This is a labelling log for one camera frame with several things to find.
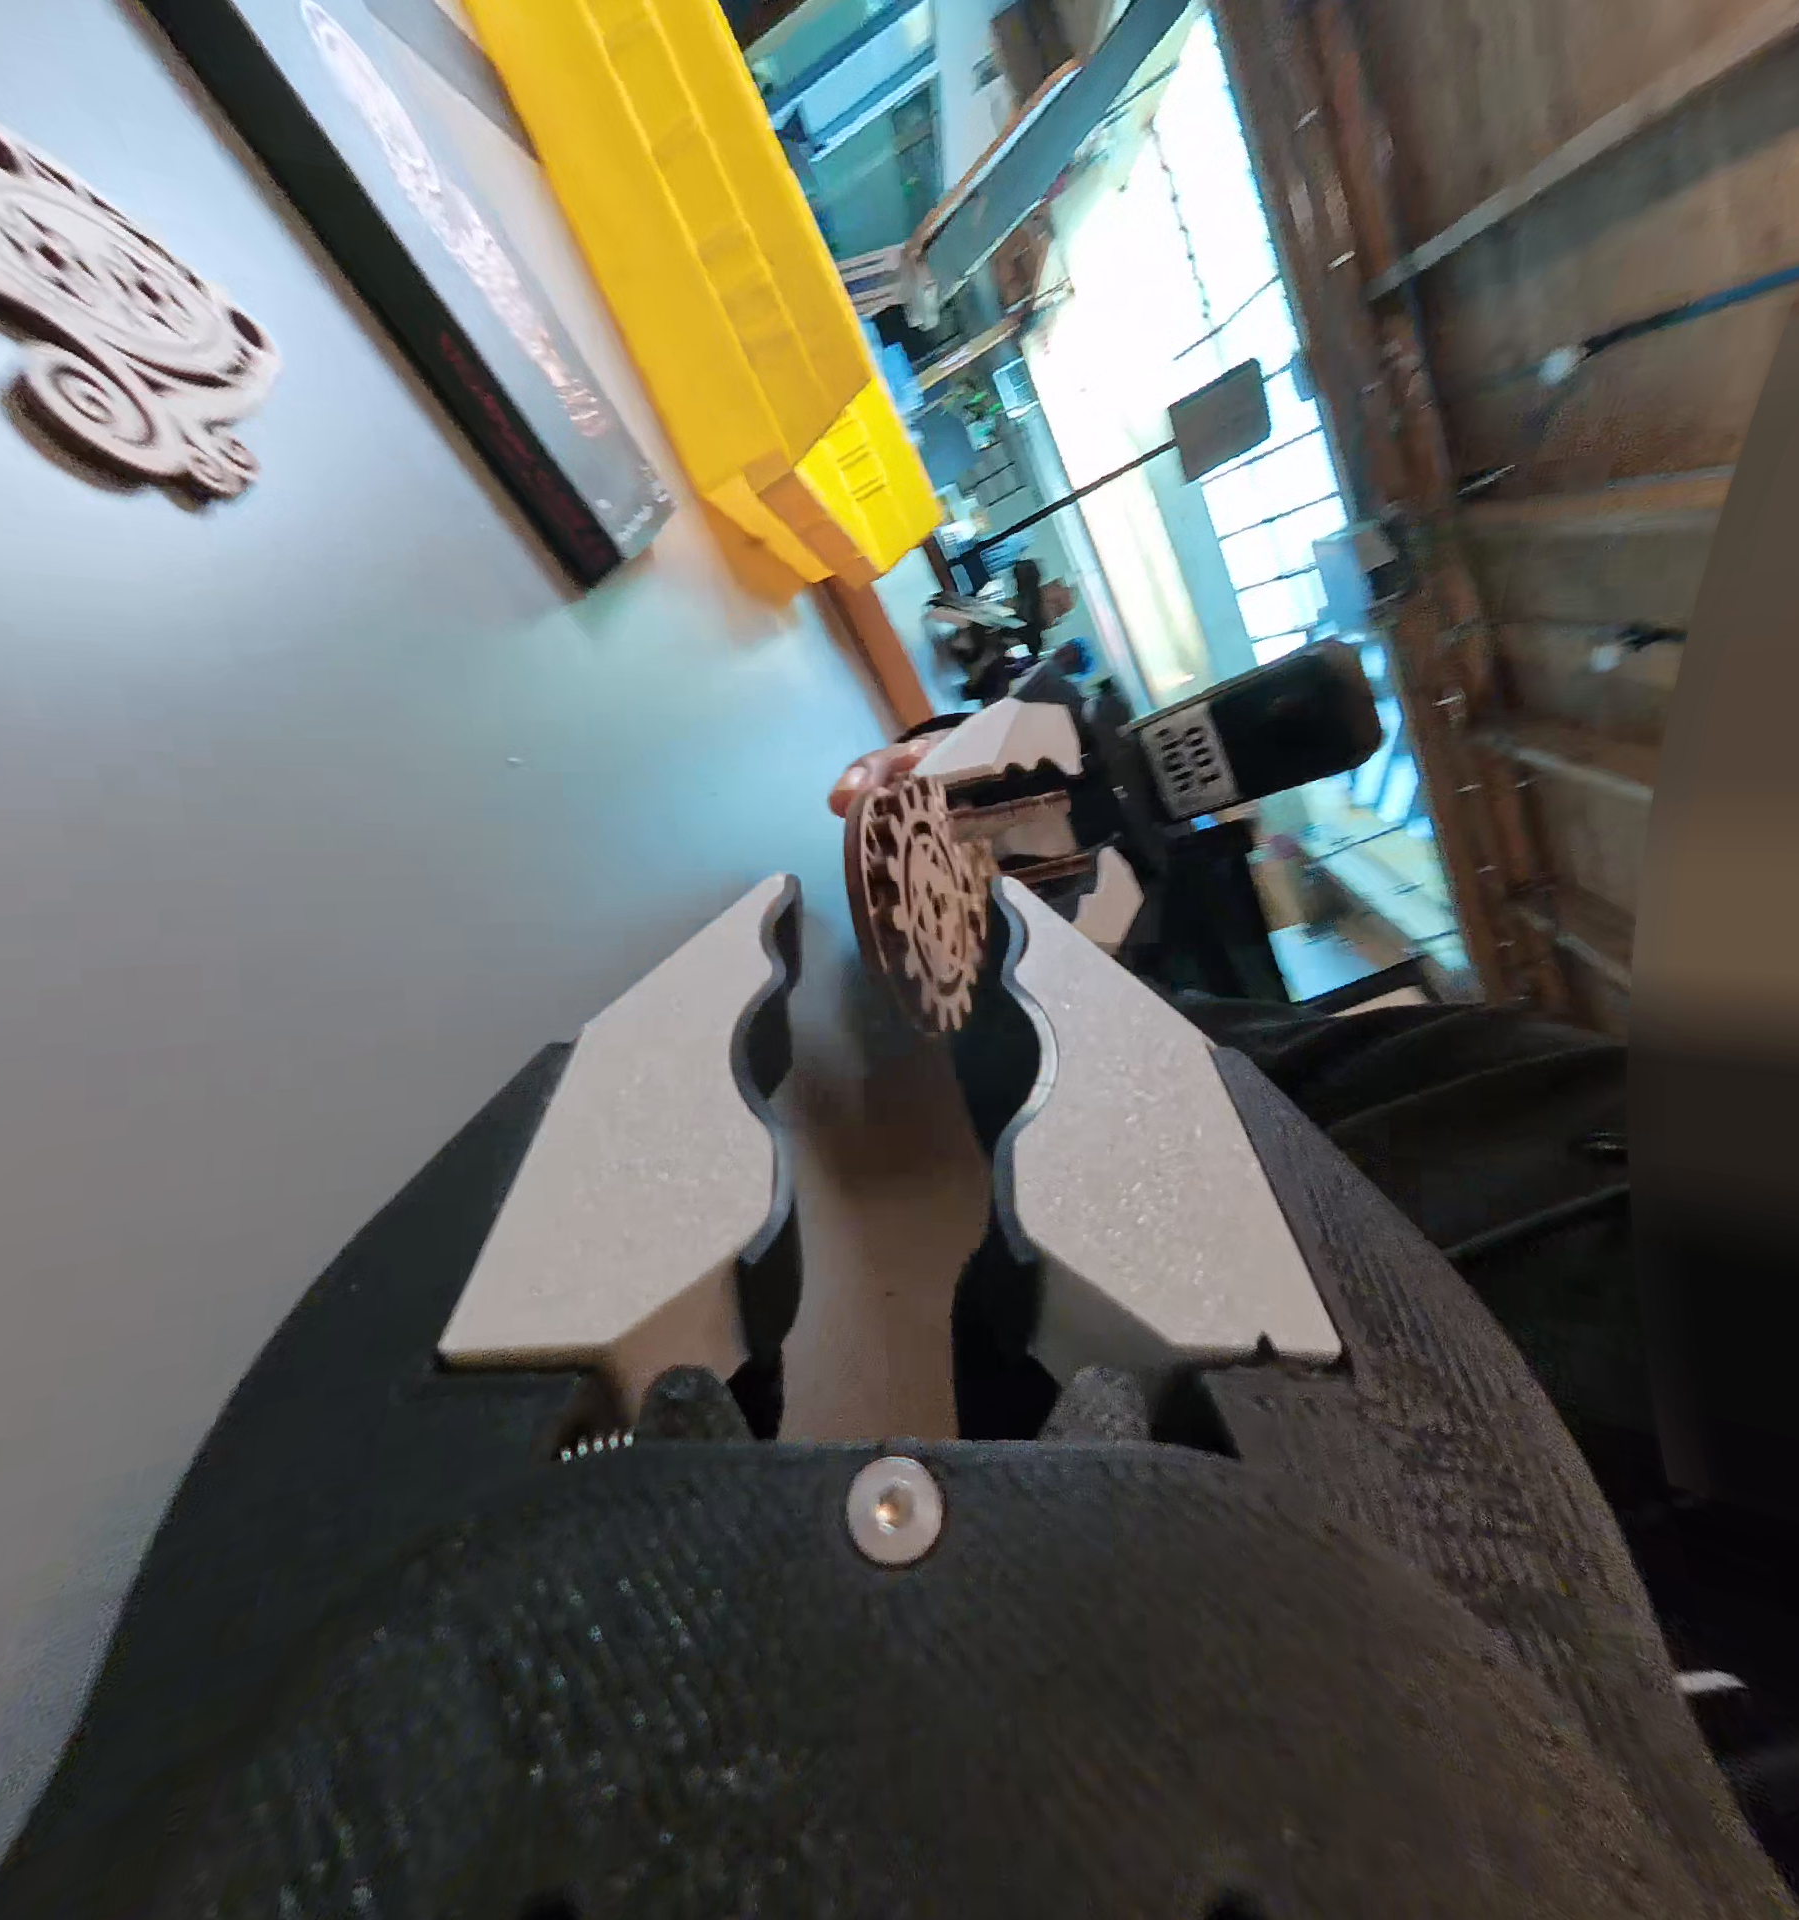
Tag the person's black printed hoodie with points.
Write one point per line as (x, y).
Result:
(1441, 1139)

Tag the sign on black pole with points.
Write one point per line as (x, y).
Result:
(1218, 419)

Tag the person's right hand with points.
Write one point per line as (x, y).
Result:
(877, 774)

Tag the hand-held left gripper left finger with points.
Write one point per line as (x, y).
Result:
(644, 1185)

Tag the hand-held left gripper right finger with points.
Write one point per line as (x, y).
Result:
(1153, 1185)

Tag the wood-edged grey table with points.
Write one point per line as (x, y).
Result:
(877, 645)

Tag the yellow plastic bin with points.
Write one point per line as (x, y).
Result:
(719, 224)

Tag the black puzzle box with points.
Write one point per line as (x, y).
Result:
(435, 255)

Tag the wooden gear assembly with pegs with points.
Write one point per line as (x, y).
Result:
(921, 885)

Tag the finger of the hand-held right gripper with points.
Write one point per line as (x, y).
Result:
(1116, 900)
(1003, 736)

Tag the ornate wooden teardrop piece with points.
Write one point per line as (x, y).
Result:
(90, 271)

